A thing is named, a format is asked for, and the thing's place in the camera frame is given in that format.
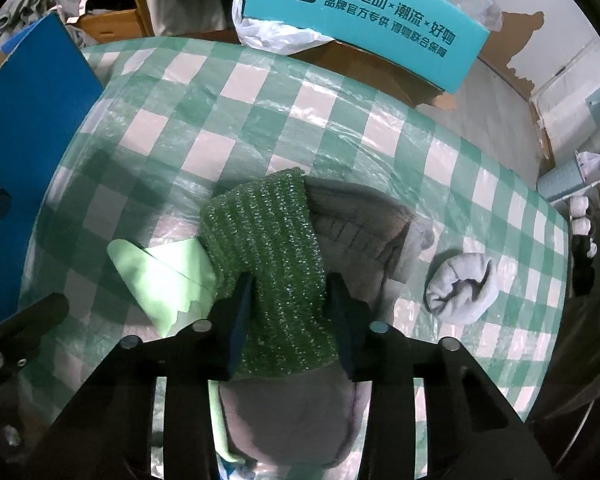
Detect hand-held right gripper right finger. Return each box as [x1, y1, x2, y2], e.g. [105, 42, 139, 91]
[327, 272, 556, 480]

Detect black shoe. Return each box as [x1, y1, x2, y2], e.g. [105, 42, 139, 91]
[572, 236, 600, 262]
[572, 264, 597, 297]

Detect white plastic bag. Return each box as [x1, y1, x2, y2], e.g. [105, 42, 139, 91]
[231, 0, 337, 56]

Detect green checked tablecloth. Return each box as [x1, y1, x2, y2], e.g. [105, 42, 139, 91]
[20, 37, 572, 480]

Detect grey clothes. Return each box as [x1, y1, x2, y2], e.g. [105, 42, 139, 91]
[0, 0, 88, 28]

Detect blue board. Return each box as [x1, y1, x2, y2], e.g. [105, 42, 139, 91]
[0, 12, 106, 336]

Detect grey-brown fuzzy sock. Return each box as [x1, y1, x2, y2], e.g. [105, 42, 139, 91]
[217, 183, 417, 472]

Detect light blue box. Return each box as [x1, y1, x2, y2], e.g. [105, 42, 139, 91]
[537, 162, 587, 202]

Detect green sparkly scouring cloth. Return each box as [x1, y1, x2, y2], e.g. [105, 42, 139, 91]
[198, 167, 341, 380]

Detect small white bag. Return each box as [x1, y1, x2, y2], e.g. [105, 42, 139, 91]
[575, 151, 600, 182]

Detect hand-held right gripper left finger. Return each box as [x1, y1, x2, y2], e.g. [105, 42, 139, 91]
[30, 274, 254, 480]

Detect teal printed box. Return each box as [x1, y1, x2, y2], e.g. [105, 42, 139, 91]
[242, 0, 491, 95]

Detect light grey fleece sock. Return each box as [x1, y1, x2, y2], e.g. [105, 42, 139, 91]
[405, 217, 437, 252]

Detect rolled light grey sock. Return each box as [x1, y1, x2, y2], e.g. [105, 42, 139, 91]
[425, 254, 500, 325]

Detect light green cloth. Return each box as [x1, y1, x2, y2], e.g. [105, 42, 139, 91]
[106, 239, 247, 466]

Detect flat brown cardboard box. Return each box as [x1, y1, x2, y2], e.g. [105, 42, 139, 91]
[290, 40, 457, 110]

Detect open brown cardboard box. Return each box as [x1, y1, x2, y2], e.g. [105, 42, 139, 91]
[50, 0, 154, 47]

